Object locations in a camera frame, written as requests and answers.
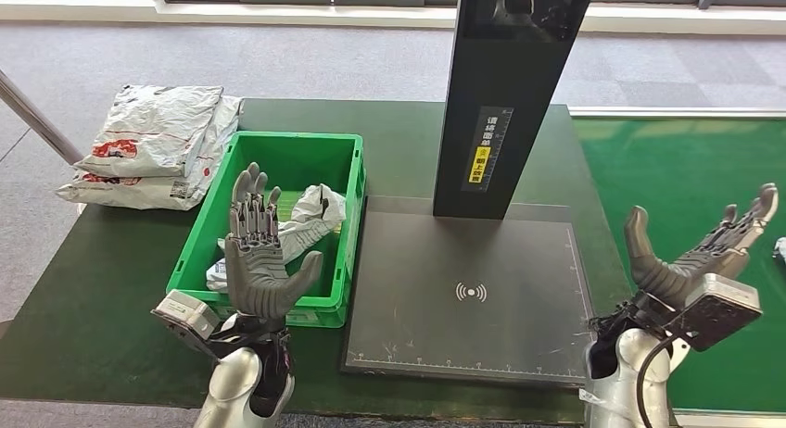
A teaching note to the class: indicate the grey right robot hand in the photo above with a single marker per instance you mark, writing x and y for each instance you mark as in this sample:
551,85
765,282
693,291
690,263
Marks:
669,278

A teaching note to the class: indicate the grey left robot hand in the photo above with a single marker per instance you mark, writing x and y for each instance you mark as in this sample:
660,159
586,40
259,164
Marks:
255,278

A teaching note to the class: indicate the white parcel bag black print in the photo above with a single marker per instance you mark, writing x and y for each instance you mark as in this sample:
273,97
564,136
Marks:
781,250

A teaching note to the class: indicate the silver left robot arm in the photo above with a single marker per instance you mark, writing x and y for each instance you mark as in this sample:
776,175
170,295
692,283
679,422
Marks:
230,382

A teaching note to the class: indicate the green conveyor belt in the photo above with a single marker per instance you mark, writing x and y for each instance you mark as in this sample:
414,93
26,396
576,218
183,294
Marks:
694,186

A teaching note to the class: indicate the white parcel bag barcode label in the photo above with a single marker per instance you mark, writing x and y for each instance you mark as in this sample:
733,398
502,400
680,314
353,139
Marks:
135,192

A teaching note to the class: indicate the white parcel bag red print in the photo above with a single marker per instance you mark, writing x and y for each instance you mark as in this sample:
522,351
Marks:
153,124

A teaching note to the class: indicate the green plastic crate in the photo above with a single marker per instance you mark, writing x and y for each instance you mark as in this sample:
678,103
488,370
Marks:
288,155

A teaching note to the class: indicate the black scanner platform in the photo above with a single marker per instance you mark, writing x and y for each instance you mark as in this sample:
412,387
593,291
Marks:
430,302

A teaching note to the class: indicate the yellow and black column label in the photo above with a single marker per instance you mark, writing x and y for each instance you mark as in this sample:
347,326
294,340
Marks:
480,164

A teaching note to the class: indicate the black scanner column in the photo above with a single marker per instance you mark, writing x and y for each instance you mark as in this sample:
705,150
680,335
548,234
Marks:
509,75

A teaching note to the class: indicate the white window sill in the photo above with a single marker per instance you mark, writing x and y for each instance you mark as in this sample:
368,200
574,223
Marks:
245,14

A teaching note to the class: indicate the grey metal pole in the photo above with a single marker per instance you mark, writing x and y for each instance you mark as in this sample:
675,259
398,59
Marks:
37,118

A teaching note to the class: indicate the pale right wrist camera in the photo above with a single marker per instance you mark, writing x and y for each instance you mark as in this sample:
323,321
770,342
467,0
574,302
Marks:
718,315

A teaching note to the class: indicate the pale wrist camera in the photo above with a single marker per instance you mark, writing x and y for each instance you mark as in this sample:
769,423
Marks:
184,308
718,315

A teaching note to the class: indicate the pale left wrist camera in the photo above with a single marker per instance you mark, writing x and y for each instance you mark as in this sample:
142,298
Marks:
184,308

